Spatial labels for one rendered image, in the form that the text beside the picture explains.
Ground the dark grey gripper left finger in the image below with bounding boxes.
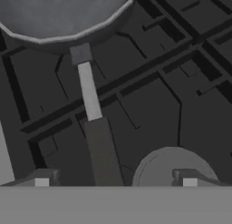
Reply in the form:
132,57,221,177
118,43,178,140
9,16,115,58
0,168,62,188

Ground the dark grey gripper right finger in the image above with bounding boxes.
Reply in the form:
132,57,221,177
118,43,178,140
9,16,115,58
171,169,232,188

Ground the black stove hob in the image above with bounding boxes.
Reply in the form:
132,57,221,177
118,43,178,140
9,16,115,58
0,0,232,187

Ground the grey pan with long handle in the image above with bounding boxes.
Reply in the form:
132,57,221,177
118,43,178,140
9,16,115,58
0,0,140,187

